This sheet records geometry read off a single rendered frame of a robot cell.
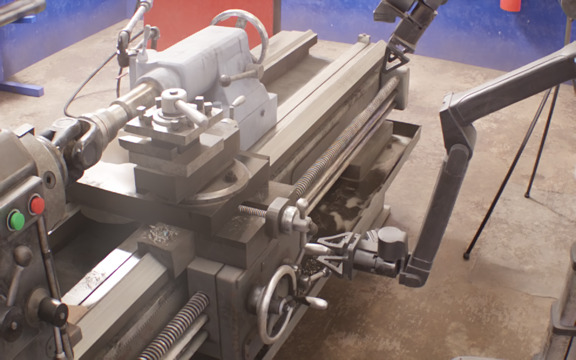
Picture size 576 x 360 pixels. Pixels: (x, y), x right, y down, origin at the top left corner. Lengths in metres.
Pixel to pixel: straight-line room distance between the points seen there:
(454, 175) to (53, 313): 0.85
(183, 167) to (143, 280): 0.27
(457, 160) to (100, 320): 0.81
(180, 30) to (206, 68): 2.75
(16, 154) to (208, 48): 1.03
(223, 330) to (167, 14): 3.24
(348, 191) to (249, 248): 1.24
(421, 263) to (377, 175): 1.37
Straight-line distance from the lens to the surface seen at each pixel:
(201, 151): 1.70
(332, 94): 2.66
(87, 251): 2.01
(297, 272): 1.98
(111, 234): 2.08
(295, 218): 1.80
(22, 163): 1.21
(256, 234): 1.76
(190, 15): 4.78
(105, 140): 1.74
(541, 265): 3.38
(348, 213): 2.78
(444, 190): 1.60
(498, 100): 1.47
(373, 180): 3.03
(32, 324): 1.29
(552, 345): 1.98
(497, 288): 3.17
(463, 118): 1.49
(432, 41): 5.90
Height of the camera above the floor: 1.80
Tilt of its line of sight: 27 degrees down
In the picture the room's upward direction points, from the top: 1 degrees clockwise
